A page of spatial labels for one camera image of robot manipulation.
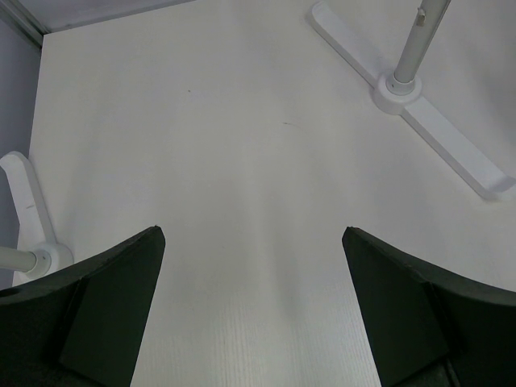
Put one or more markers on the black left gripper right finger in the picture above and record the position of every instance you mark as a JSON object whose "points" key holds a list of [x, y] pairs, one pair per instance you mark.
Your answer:
{"points": [[428, 326]]}

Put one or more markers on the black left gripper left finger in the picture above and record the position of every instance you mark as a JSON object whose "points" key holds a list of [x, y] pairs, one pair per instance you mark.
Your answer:
{"points": [[83, 325]]}

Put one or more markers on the silver clothes rack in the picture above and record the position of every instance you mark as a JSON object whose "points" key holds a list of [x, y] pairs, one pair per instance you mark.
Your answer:
{"points": [[395, 91]]}

